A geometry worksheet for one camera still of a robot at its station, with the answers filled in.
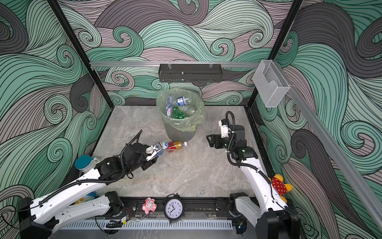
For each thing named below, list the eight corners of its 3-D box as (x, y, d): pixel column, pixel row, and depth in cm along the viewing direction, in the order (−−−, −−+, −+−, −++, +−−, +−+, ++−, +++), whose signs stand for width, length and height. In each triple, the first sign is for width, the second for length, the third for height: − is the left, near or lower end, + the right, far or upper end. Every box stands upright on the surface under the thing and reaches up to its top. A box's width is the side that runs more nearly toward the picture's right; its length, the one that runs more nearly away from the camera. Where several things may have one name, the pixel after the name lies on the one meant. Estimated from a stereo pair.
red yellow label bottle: (168, 153, 95) (167, 149, 91) (168, 147, 98) (167, 142, 94) (187, 150, 97) (187, 146, 92) (186, 144, 100) (186, 139, 95)
